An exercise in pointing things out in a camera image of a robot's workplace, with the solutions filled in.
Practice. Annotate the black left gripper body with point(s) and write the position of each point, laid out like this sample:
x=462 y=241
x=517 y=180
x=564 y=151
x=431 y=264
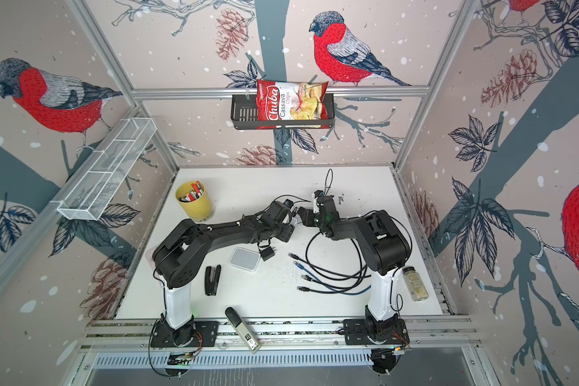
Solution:
x=283 y=232

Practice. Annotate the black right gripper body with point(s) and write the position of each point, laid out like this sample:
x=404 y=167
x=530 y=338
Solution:
x=314 y=219

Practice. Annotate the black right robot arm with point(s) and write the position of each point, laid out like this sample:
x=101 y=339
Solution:
x=384 y=249

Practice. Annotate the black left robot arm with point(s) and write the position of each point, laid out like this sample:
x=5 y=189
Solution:
x=179 y=257

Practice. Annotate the black stapler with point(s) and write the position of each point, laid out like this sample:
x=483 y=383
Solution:
x=212 y=280

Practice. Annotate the yellow cup with pens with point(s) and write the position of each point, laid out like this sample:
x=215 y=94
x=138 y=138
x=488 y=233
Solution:
x=195 y=200

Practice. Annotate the glass spice jar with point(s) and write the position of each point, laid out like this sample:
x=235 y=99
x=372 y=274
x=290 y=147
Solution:
x=415 y=285

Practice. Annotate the red cassava chips bag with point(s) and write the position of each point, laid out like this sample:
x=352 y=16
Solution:
x=306 y=100

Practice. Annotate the black grey remote device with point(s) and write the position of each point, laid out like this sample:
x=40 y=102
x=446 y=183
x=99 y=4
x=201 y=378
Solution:
x=242 y=329

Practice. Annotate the white network switch near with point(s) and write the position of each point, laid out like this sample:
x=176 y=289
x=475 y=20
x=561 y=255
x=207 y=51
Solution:
x=245 y=259

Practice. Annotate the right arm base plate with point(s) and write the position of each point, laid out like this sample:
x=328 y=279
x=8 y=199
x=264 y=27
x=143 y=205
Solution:
x=365 y=331

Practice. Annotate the black wall basket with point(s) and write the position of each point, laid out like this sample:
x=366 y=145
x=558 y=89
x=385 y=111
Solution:
x=245 y=115

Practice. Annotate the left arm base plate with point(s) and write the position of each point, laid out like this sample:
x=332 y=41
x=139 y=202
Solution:
x=195 y=333

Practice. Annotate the white wire mesh shelf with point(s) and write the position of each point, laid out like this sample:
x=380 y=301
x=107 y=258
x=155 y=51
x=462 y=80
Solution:
x=94 y=191

